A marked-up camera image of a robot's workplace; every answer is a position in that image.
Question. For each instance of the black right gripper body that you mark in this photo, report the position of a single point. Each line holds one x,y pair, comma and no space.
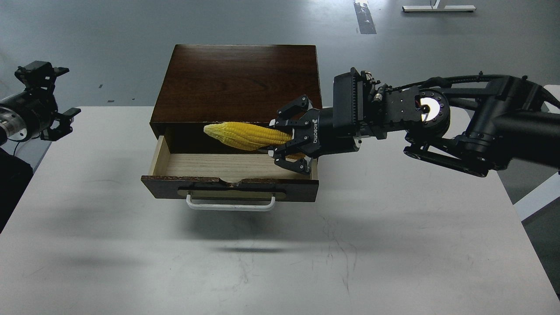
323,139

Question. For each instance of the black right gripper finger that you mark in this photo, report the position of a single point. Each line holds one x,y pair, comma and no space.
289,156
290,115

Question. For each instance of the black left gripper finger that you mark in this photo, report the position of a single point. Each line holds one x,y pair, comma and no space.
39,76
63,128

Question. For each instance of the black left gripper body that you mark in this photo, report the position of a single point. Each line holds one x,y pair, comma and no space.
26,114

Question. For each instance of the yellow corn cob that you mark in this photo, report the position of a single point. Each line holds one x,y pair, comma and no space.
245,136

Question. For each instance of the white drawer handle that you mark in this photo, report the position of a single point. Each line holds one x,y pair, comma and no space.
200,204

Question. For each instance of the wooden drawer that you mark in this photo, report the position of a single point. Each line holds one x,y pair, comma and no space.
204,168

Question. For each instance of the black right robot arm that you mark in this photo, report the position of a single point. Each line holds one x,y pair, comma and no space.
471,124

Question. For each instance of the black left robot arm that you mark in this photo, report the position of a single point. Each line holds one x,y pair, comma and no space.
34,111

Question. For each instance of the dark wooden cabinet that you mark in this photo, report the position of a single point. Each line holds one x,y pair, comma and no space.
207,84

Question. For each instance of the grey floor tape strip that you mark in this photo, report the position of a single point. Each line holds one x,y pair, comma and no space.
365,21

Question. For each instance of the white table leg base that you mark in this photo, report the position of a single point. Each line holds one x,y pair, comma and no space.
439,6

